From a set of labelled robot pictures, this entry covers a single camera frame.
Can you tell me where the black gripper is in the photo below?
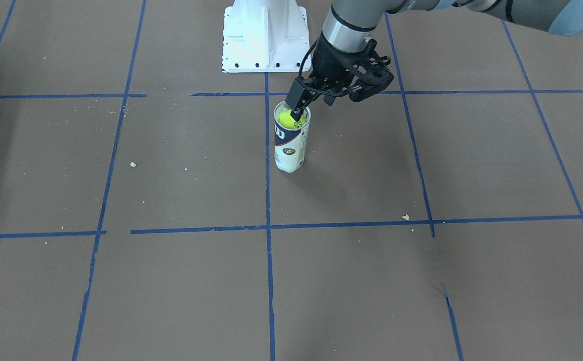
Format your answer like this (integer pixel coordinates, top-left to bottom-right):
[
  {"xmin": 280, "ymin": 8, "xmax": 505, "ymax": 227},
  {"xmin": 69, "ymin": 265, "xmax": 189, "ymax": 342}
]
[{"xmin": 285, "ymin": 35, "xmax": 367, "ymax": 121}]

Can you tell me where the yellow tennis ball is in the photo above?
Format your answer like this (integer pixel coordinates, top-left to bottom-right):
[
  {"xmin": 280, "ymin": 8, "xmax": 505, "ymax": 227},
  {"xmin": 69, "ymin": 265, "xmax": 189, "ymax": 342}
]
[{"xmin": 277, "ymin": 109, "xmax": 306, "ymax": 130}]

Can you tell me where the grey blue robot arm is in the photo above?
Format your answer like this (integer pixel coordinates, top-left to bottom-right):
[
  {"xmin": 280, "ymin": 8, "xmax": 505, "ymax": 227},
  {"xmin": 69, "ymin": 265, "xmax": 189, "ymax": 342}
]
[{"xmin": 282, "ymin": 1, "xmax": 583, "ymax": 122}]

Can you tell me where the clear tennis ball can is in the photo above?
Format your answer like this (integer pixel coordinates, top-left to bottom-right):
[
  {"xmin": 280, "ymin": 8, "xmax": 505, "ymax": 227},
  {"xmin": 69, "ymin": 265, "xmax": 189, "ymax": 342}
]
[{"xmin": 274, "ymin": 101, "xmax": 311, "ymax": 173}]

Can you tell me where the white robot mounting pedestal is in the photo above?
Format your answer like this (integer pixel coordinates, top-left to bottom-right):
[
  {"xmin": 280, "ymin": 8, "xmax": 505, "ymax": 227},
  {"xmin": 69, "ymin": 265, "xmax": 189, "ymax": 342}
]
[{"xmin": 221, "ymin": 1, "xmax": 310, "ymax": 73}]

